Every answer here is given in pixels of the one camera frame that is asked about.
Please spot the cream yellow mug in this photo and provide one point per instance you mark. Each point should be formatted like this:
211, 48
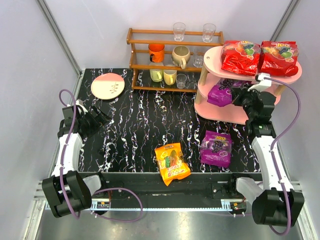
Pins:
169, 76

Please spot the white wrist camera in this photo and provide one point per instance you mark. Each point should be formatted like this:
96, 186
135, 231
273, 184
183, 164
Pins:
79, 103
263, 82

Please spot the pink three-tier shelf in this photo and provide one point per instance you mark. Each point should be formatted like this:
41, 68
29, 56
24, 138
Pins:
211, 74

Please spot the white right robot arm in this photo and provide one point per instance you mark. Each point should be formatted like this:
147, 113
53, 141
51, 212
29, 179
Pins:
275, 203

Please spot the pale green mug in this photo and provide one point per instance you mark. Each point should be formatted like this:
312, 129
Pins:
156, 75

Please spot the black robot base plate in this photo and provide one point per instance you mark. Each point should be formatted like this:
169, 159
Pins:
151, 183

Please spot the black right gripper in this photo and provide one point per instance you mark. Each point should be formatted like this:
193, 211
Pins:
240, 96

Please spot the clear glass middle shelf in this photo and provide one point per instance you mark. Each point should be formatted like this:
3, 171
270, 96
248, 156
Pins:
198, 59

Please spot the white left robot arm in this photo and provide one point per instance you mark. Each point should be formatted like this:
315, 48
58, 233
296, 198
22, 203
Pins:
65, 190

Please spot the brown wooden cup rack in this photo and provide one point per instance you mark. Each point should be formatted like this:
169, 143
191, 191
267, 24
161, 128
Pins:
140, 39

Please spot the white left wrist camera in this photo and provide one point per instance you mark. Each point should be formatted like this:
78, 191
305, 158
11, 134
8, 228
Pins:
79, 103

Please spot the purple candy bag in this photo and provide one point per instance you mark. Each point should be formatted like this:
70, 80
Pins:
215, 149
220, 94

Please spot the clear glass shelf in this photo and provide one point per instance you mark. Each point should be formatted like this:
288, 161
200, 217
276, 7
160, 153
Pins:
198, 59
181, 80

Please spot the clear glass top left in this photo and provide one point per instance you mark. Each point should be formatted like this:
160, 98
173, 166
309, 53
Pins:
179, 29

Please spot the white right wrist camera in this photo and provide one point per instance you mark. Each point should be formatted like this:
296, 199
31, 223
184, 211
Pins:
263, 82

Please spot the clear glass top right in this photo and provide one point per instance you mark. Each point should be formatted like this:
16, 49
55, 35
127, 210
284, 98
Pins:
208, 32

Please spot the clear glass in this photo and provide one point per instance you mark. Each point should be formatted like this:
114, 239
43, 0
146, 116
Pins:
179, 29
208, 32

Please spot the red candy bag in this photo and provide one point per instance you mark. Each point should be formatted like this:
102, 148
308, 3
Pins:
278, 58
240, 57

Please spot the orange mug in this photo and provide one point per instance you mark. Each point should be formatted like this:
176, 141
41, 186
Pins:
156, 52

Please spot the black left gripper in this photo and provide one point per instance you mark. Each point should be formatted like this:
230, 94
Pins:
92, 119

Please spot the beige round mug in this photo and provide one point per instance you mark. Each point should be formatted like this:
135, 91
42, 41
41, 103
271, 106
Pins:
180, 56

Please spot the orange candy bag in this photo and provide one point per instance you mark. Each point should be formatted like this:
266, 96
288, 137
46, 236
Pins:
171, 163

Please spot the pink and cream plate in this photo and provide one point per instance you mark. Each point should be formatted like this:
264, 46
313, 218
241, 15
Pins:
107, 86

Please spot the clear glass bottom shelf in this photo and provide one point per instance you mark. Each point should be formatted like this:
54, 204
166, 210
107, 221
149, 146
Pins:
181, 80

